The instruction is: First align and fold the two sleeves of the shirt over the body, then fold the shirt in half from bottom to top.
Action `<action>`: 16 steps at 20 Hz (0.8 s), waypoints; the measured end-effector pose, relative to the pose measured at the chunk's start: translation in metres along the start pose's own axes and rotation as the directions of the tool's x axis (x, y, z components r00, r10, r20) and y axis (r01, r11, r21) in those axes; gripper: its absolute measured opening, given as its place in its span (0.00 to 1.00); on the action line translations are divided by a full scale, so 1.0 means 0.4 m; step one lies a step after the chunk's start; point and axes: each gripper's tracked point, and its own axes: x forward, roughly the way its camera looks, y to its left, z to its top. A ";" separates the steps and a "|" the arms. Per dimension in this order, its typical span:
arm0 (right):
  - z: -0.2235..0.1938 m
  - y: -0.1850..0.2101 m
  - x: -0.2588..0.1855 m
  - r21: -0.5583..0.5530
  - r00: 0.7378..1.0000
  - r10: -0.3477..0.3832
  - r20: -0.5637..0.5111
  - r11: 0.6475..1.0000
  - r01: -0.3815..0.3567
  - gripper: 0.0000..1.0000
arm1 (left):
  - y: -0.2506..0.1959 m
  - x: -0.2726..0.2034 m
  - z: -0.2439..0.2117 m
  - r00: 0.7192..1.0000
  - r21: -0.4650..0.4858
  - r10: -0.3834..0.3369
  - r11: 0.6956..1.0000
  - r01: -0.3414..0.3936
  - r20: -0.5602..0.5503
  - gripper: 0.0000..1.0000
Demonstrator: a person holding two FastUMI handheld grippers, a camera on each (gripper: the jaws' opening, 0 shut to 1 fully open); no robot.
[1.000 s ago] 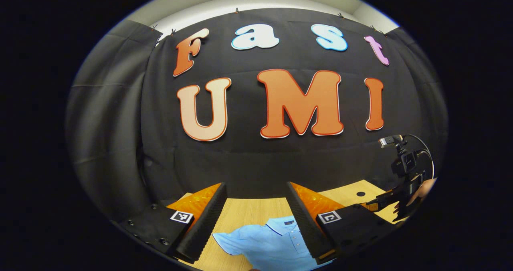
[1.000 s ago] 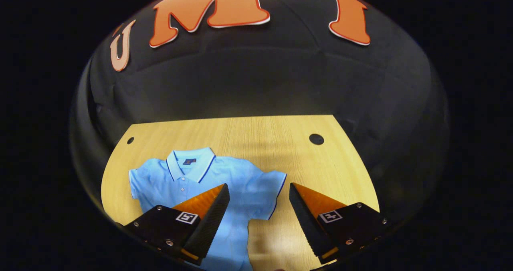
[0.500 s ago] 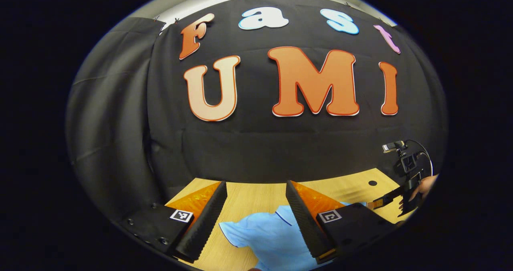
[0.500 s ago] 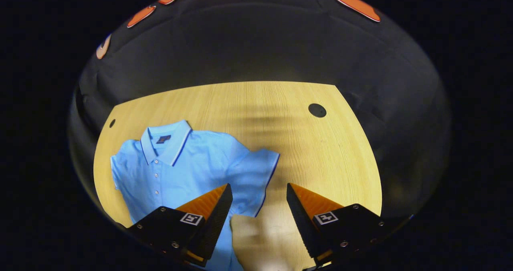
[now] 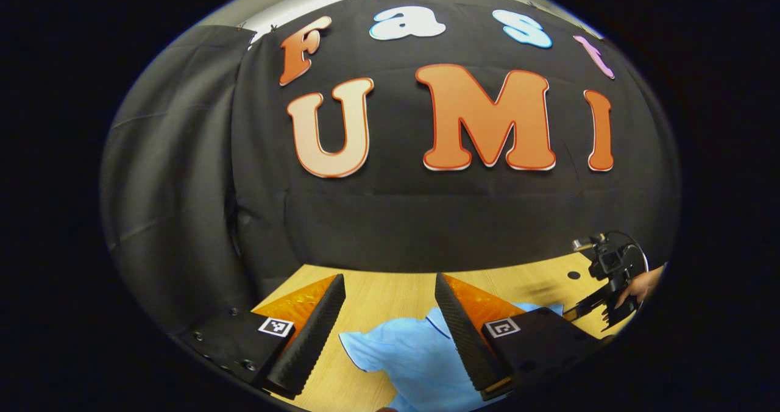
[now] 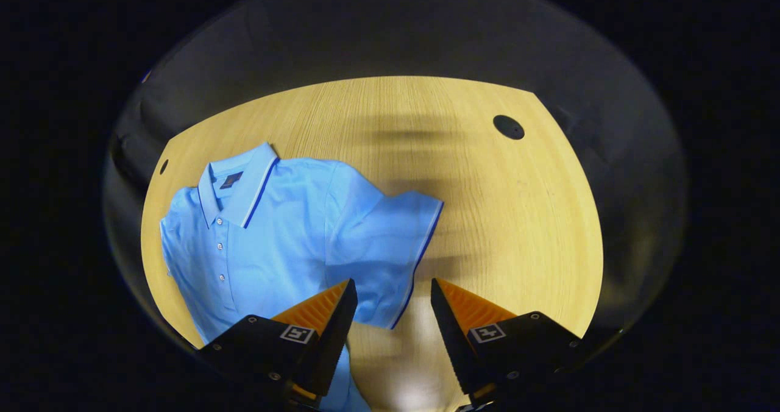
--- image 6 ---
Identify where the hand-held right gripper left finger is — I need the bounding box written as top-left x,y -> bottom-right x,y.
195,278 -> 358,410

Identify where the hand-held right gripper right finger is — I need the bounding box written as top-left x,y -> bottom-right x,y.
430,278 -> 586,410

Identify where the light blue polo T-shirt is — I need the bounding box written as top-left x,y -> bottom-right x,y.
160,141 -> 444,412

